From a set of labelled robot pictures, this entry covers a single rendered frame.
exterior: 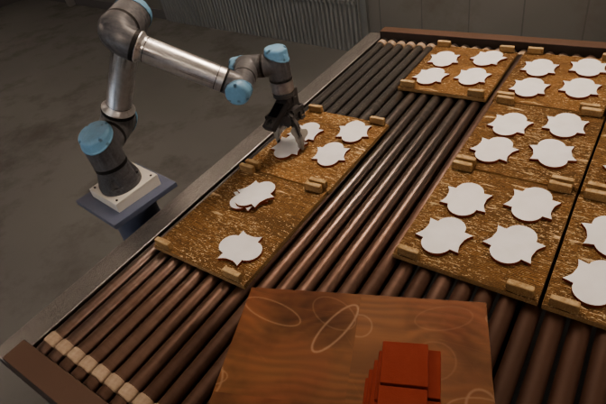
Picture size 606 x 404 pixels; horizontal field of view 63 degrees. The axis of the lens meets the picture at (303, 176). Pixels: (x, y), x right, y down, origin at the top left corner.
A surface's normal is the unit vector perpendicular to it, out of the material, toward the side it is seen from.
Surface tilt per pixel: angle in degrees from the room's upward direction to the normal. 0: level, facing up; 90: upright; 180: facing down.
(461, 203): 0
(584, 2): 90
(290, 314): 0
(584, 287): 0
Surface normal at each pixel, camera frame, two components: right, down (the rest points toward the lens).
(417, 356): -0.16, -0.79
